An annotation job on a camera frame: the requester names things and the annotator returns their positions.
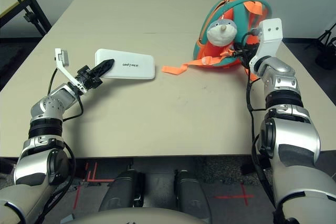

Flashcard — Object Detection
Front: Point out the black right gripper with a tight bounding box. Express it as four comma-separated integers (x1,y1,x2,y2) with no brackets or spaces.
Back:
233,41,260,63

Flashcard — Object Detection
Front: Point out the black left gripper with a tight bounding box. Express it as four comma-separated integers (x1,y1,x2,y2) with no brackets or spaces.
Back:
75,58,116,90

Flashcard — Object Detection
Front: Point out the white plastic pencil case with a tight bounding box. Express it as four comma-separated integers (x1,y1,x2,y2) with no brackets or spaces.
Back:
94,48,156,80

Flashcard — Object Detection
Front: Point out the teal and orange backpack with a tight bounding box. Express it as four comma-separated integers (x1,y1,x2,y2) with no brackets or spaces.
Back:
161,0,274,77

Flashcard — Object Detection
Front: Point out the grey white plush toy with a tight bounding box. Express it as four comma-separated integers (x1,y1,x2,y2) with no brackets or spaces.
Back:
206,19,237,48

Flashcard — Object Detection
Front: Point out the black equipment bag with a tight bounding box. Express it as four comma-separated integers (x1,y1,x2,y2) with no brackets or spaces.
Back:
314,39,336,71

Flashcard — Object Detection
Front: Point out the black tripod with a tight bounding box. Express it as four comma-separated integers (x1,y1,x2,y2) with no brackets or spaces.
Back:
306,22,336,51

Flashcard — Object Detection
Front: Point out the dark grey robot left leg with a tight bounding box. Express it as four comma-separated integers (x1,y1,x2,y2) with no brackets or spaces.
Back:
101,170,145,211

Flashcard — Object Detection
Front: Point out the dark grey robot leg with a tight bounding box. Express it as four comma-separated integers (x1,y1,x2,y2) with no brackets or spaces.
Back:
175,170,213,216
101,170,145,211

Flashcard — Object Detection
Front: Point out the dark grey robot right leg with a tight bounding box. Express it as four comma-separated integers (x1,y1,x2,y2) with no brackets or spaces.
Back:
175,170,213,216

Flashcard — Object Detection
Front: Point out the beige robot torso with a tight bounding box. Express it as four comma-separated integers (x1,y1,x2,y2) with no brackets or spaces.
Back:
60,208,208,224

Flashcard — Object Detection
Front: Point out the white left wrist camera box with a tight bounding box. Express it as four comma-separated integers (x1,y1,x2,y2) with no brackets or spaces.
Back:
54,48,88,95

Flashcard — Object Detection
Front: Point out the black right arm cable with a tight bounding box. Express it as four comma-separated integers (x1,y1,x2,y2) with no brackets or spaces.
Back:
240,31,280,209

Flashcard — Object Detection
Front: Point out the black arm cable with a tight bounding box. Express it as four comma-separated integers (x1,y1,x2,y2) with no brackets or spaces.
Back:
240,31,280,209
48,68,85,122

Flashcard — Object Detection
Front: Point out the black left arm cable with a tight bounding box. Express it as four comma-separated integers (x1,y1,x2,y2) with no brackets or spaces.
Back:
48,68,85,122

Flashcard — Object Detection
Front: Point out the side table with black frame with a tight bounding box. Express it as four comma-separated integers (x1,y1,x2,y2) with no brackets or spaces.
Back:
0,0,53,37

